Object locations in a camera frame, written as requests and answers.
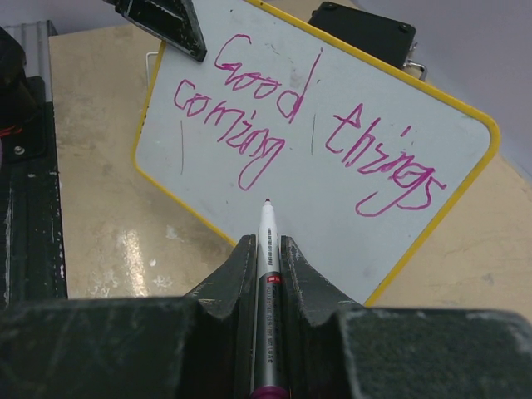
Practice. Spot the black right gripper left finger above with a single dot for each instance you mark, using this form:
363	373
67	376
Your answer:
194	346

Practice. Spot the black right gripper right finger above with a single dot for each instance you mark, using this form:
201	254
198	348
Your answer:
338	348

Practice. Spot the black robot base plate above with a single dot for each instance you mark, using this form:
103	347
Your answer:
33	265

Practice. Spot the white marker pen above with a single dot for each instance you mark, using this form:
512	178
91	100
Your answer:
268	378

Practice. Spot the whiteboard metal stand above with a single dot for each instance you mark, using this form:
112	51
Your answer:
151	59

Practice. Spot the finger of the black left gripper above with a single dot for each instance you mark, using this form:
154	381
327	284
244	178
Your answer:
172	21

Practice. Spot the black hard case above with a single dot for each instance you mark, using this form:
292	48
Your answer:
388	40

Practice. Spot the yellow framed whiteboard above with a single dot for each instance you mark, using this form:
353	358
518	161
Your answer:
360	160

